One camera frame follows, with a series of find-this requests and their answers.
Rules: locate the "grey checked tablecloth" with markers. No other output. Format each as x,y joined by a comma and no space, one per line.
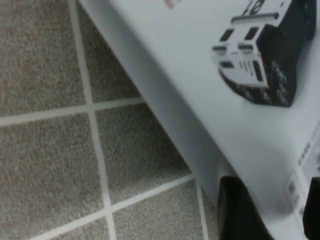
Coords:
50,125

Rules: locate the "white printed brochure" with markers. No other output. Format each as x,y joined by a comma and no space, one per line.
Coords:
200,75

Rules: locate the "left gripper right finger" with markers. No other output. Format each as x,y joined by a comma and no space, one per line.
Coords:
312,212

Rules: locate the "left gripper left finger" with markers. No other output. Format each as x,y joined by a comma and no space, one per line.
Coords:
237,212

